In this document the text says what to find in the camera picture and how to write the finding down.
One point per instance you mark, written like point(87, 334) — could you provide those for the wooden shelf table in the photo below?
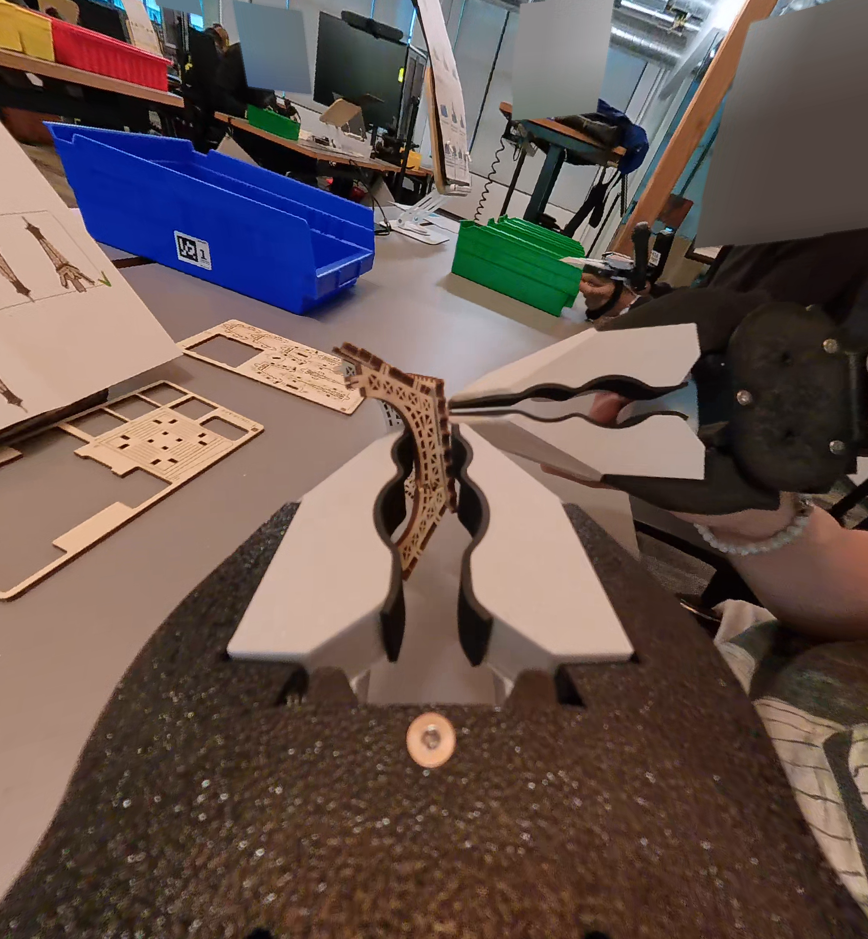
point(96, 82)

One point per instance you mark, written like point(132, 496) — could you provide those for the small cardboard stand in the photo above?
point(338, 114)

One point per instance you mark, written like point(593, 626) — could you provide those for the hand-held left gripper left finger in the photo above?
point(316, 579)

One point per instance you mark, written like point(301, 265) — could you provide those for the long wooden desk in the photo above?
point(316, 150)

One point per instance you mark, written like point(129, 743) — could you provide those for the black monitor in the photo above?
point(360, 66)

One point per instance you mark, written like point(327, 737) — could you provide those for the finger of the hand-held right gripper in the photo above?
point(610, 352)
point(624, 455)

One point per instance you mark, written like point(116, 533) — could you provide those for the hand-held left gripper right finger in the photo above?
point(544, 579)

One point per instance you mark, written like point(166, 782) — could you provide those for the standing desk with blue legs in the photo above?
point(551, 183)

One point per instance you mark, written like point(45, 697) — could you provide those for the blue jacket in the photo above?
point(628, 136)

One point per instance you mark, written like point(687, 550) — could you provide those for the poster on white stand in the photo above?
point(445, 88)

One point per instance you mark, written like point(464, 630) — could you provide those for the red plastic bin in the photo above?
point(111, 55)

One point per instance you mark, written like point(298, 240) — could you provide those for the wooden sheet with small parts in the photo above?
point(294, 367)

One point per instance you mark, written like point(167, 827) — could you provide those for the small green bin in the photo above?
point(272, 123)

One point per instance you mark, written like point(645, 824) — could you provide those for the wooden sheet frame with platform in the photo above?
point(155, 440)

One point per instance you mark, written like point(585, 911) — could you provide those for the person's right hand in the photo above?
point(610, 409)

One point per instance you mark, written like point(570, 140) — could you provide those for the person's white printed shirt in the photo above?
point(844, 733)

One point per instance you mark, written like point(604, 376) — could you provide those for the wooden beam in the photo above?
point(690, 125)

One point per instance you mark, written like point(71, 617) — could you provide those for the blue bin with marker tag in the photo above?
point(148, 213)

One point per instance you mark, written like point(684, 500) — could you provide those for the white instruction booklet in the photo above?
point(37, 330)

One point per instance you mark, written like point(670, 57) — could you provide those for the person's right forearm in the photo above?
point(830, 579)

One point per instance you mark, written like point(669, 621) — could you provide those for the wooden tower base model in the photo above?
point(419, 433)

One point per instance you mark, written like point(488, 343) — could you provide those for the grey desk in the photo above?
point(184, 550)

